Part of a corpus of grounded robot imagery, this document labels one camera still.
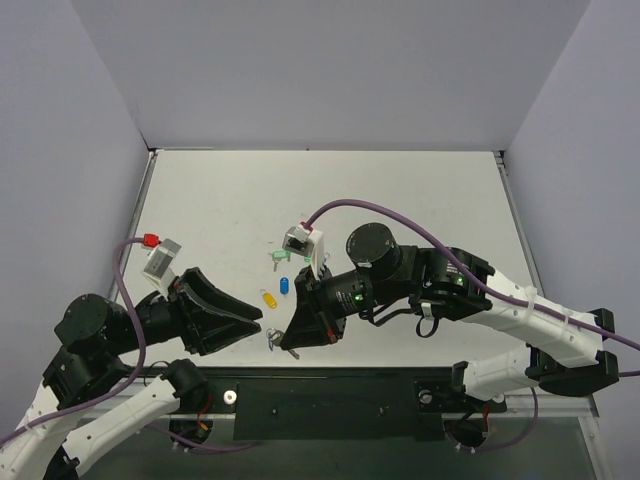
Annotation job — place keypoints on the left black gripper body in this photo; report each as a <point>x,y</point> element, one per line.
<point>185,313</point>

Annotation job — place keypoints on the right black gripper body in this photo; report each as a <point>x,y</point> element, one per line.
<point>316,302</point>

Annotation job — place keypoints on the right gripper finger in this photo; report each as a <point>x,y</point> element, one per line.
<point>305,330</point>
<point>309,293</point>

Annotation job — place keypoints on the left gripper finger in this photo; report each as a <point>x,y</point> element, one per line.
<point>212,308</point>
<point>218,335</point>

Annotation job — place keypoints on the silver key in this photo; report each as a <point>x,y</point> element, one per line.
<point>277,335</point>

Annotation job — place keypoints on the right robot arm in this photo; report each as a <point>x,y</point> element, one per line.
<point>562,353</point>

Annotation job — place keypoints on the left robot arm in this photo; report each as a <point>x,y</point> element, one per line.
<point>50,443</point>

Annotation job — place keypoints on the dark blue key tag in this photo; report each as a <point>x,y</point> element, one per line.
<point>284,287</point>

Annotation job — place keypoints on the yellow key tag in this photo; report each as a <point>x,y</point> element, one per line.
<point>269,300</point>

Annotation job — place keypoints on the green key tag with key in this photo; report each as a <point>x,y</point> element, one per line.
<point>279,256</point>

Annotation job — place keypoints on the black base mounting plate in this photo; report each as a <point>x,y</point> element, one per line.
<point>317,403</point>

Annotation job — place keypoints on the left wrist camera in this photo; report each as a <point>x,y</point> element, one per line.
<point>158,269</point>

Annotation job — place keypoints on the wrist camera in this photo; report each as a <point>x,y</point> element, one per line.
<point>158,269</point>
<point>307,242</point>

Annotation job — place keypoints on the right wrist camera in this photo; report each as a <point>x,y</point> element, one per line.
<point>307,242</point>

